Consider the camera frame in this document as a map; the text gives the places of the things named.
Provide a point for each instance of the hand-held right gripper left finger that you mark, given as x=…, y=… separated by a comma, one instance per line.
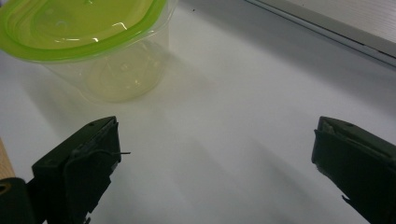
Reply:
x=81, y=168

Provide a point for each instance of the clear plastic container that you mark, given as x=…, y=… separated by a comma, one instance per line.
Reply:
x=124, y=77

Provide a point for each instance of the green plastic container lid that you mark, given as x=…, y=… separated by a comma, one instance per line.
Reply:
x=77, y=25

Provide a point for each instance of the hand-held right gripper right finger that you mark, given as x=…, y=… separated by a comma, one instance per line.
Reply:
x=358, y=168

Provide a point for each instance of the flat beige ribbed panel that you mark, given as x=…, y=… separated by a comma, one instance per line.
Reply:
x=358, y=21

